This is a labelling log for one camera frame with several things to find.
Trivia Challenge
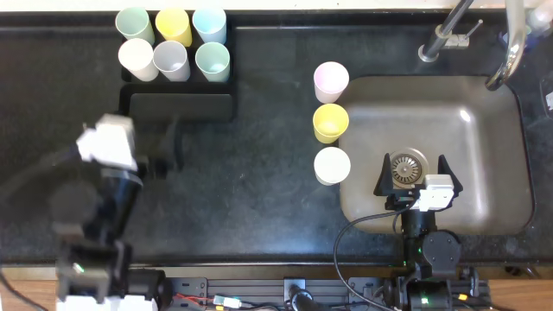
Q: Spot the yellow cup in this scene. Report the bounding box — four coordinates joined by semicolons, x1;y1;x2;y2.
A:
311;102;351;145
154;7;194;48

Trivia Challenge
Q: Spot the green cup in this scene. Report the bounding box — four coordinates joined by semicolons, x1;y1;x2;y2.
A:
194;41;232;84
114;6;156;46

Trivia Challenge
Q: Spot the steel sink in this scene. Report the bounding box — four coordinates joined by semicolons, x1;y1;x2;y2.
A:
337;74;535;237

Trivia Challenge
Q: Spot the blue cup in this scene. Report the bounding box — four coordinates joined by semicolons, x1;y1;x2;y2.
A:
191;5;228;46

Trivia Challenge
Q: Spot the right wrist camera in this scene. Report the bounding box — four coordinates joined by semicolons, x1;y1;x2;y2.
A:
416;174;456;213

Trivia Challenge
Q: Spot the white cup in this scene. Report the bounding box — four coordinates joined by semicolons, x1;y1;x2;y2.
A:
313;146;353;187
117;37;160;83

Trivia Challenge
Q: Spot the black tray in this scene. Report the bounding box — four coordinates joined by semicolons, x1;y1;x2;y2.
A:
117;11;238;124

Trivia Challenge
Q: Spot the steel tap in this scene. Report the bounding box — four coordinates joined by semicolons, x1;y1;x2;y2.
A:
416;0;531;92

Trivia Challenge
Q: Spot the grey cup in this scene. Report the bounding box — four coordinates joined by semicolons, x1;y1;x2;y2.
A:
152;40;192;83

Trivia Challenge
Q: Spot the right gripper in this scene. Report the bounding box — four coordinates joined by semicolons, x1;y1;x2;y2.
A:
372;152;464;213

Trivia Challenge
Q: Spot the pink cup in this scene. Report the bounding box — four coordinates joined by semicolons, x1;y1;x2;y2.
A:
312;60;351;105

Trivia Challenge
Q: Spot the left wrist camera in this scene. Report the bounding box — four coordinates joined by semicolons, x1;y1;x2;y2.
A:
76;113;140;172

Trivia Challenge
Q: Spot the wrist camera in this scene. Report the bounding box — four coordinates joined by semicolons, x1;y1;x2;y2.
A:
416;174;456;213
76;113;140;172

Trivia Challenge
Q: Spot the mounting rail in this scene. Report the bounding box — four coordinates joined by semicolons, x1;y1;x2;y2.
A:
163;275;494;311

